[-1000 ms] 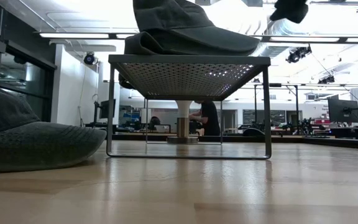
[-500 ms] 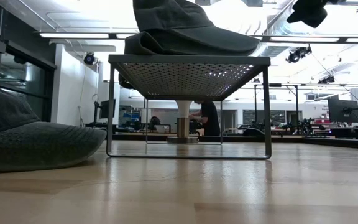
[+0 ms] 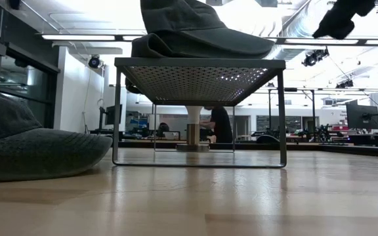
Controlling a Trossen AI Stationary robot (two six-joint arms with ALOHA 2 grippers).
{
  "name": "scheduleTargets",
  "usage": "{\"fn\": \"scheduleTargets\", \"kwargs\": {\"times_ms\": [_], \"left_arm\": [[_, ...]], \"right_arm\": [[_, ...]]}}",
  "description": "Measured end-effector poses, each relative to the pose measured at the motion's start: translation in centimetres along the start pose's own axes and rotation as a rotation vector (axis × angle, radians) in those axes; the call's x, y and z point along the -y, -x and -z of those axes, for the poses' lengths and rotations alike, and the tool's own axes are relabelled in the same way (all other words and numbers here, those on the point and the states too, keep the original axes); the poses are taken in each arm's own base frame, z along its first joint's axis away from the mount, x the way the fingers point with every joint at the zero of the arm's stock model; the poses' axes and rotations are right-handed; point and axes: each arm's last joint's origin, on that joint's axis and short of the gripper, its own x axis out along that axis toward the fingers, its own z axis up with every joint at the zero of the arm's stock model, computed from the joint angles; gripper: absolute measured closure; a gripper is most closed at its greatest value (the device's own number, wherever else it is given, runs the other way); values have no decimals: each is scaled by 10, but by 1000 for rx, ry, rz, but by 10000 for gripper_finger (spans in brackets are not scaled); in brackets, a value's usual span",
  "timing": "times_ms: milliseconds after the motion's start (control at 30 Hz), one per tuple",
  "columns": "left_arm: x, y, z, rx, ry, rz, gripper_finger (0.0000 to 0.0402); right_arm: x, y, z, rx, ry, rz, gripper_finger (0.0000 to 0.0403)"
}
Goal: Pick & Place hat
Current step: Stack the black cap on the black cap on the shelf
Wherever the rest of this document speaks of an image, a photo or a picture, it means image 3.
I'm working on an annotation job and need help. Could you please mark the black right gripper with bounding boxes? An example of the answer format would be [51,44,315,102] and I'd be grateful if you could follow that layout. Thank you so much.
[312,0,377,40]

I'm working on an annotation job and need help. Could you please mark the grey baseball cap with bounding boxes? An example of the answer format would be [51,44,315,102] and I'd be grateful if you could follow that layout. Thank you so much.
[131,32,177,60]
[139,0,276,60]
[0,81,114,184]

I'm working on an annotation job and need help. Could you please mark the large black monitor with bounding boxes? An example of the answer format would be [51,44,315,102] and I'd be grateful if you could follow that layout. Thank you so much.
[345,100,378,130]

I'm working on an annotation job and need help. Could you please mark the background black robot arms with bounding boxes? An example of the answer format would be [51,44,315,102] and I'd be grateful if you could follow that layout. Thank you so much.
[295,123,344,142]

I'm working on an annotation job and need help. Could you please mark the dark domed object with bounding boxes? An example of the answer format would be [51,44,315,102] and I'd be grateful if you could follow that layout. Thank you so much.
[256,134,280,144]

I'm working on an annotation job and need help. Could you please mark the grey perforated metal riser stand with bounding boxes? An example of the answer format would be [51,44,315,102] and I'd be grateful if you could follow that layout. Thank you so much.
[112,57,288,169]

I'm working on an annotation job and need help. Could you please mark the person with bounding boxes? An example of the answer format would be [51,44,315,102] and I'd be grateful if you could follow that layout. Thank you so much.
[199,105,234,144]

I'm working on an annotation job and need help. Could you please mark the black office chair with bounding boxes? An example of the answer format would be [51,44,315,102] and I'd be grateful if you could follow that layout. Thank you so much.
[156,122,171,138]

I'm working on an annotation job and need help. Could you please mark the blue storage bins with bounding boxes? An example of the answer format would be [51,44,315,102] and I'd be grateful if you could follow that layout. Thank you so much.
[128,117,149,132]

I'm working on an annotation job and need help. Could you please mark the small black monitor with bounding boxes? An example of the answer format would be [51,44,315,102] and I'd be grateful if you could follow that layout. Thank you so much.
[99,104,123,130]

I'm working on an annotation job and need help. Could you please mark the black ceiling-mounted camera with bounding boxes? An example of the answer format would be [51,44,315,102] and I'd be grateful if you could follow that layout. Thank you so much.
[302,47,330,68]
[335,79,354,89]

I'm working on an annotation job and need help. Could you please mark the silver ventilation duct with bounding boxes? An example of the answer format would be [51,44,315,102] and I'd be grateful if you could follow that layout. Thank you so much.
[231,0,344,60]

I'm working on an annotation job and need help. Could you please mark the black tall frame stand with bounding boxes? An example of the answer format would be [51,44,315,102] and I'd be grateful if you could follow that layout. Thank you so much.
[267,87,316,132]

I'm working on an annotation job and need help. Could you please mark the black table edge rail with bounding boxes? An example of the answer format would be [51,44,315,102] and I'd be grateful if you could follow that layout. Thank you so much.
[118,140,378,159]

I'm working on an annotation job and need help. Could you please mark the black dome security camera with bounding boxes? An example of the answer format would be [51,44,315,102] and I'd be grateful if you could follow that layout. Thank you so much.
[88,54,102,69]

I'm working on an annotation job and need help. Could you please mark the ceiling light rail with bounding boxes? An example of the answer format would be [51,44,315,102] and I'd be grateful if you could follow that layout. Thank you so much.
[36,32,378,46]

